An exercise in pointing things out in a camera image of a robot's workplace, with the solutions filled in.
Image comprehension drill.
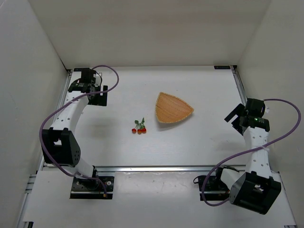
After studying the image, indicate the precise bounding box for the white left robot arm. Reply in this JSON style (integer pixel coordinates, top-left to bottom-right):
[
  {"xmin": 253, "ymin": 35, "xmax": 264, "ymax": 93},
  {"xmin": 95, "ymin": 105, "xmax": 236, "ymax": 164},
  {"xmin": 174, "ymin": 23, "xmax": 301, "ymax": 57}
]
[{"xmin": 39, "ymin": 68, "xmax": 109, "ymax": 180}]

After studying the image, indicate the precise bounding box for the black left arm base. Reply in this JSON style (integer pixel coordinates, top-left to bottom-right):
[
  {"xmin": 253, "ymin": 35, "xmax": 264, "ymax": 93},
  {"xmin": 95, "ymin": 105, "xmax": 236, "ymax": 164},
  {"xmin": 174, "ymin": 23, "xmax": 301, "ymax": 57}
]
[{"xmin": 70, "ymin": 176, "xmax": 114, "ymax": 200}]

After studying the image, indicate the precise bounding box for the fake red cherries bunch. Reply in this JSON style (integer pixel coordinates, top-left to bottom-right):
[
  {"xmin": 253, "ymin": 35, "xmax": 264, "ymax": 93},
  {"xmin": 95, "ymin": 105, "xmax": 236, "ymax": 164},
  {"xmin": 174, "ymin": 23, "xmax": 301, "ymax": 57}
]
[{"xmin": 132, "ymin": 118, "xmax": 147, "ymax": 134}]

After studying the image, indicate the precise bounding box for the woven bamboo fruit bowl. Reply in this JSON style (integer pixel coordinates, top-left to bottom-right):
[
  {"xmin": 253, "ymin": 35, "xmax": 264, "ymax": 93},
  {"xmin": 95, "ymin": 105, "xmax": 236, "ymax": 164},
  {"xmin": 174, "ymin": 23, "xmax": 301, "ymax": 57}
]
[{"xmin": 155, "ymin": 92, "xmax": 194, "ymax": 124}]

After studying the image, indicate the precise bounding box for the aluminium right table rail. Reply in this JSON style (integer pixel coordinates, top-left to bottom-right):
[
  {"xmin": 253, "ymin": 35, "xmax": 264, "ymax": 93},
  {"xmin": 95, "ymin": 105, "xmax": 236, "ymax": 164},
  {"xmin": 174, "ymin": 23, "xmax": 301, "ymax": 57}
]
[{"xmin": 230, "ymin": 65, "xmax": 247, "ymax": 105}]

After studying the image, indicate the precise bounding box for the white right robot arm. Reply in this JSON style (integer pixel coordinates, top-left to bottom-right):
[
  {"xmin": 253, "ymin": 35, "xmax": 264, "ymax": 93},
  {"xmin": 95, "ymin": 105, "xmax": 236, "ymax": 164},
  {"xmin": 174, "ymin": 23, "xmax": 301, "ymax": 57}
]
[{"xmin": 216, "ymin": 98, "xmax": 281, "ymax": 215}]

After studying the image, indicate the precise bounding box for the aluminium front table rail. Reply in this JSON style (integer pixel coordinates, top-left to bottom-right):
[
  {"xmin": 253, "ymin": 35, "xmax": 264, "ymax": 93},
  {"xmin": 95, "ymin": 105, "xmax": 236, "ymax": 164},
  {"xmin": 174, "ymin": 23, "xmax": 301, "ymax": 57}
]
[{"xmin": 96, "ymin": 165, "xmax": 213, "ymax": 172}]

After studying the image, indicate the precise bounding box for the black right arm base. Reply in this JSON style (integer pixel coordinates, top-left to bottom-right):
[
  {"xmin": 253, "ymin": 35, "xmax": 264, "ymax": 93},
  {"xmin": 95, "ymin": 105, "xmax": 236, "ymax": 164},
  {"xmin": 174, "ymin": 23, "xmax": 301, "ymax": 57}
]
[{"xmin": 204, "ymin": 165, "xmax": 240, "ymax": 201}]

